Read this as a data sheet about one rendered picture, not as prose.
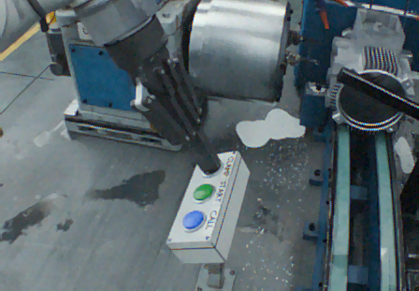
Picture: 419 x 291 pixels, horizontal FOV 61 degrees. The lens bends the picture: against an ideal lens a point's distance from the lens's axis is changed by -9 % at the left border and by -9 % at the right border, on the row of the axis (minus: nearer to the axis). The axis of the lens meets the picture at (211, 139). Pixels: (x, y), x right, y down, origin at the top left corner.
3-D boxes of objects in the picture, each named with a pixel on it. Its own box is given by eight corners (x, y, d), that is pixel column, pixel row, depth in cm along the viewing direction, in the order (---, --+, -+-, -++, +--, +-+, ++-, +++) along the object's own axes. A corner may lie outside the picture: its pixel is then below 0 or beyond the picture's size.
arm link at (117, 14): (150, -38, 44) (172, 3, 47) (95, -11, 48) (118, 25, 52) (116, -12, 38) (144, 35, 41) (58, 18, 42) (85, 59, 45)
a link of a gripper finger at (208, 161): (199, 129, 54) (197, 132, 54) (220, 165, 58) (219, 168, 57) (180, 133, 56) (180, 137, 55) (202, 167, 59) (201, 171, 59)
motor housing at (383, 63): (325, 81, 103) (337, 17, 90) (392, 94, 99) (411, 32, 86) (322, 127, 88) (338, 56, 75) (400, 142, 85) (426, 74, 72)
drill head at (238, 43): (171, 56, 113) (166, -26, 96) (297, 73, 106) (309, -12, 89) (138, 107, 95) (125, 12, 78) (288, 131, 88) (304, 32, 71)
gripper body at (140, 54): (138, 34, 41) (178, 100, 46) (165, 4, 47) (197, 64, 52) (90, 54, 45) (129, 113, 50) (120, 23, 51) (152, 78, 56)
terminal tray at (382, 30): (351, 34, 91) (356, 7, 87) (392, 41, 89) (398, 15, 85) (353, 56, 83) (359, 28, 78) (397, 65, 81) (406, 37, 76)
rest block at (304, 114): (300, 112, 112) (306, 78, 104) (324, 117, 110) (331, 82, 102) (298, 125, 107) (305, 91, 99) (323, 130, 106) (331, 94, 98)
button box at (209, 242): (211, 178, 66) (197, 154, 63) (251, 171, 62) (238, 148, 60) (181, 264, 54) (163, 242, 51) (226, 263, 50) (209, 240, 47)
